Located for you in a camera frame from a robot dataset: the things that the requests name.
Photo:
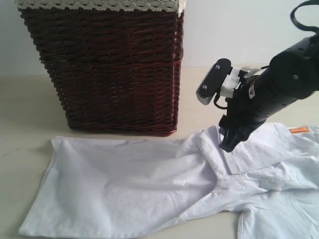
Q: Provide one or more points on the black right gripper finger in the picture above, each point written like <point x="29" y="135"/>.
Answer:
<point x="231" y="138"/>

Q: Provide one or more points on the dark brown wicker basket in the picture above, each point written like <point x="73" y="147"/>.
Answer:
<point x="113" y="71"/>

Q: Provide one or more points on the cream lace basket liner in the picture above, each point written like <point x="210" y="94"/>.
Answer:
<point x="177" y="6"/>

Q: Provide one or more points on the black and silver right gripper body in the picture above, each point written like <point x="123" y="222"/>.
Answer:
<point x="241" y="118"/>

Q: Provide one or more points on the white t-shirt with red logo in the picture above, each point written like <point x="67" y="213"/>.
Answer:
<point x="125" y="189"/>

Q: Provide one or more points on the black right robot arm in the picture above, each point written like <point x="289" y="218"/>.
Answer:
<point x="291" y="75"/>

